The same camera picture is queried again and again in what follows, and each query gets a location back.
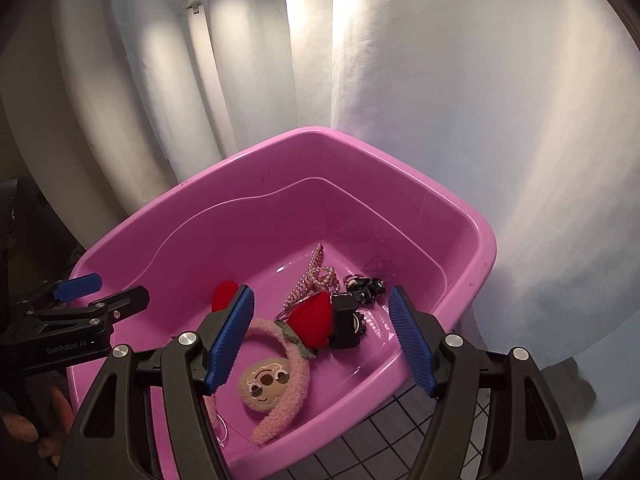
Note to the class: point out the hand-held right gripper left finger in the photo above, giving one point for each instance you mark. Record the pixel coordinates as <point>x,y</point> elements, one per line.
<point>227,345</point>

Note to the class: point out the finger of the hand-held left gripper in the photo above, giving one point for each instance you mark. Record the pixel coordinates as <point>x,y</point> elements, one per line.
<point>125,300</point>
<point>80,286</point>

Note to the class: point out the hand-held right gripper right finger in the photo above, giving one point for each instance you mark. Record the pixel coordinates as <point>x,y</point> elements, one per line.
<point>412,345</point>

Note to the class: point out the black wrist watch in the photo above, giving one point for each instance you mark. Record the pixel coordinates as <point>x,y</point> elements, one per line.
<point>345,327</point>

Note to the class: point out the pink fuzzy strawberry headband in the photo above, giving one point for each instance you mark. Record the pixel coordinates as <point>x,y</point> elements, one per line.
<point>295,390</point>

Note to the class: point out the pearl hair claw clip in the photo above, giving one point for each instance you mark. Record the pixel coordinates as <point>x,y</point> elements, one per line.
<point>315,265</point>

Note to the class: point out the pink plastic tub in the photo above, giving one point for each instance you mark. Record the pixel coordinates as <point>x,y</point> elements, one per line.
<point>300,210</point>

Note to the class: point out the person's left hand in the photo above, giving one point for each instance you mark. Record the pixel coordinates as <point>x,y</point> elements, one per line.
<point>60,412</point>

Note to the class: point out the beige smiley plush charm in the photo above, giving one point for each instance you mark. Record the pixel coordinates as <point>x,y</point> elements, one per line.
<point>262,385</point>

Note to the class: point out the black grid white tablecloth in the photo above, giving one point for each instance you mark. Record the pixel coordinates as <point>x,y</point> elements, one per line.
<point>370,440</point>

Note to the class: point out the pale sheer curtain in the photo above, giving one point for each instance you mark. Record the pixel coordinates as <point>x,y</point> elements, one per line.
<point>125,85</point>

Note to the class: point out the white hemmed curtain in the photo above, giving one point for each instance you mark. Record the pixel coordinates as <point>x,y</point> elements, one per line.
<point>475,110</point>

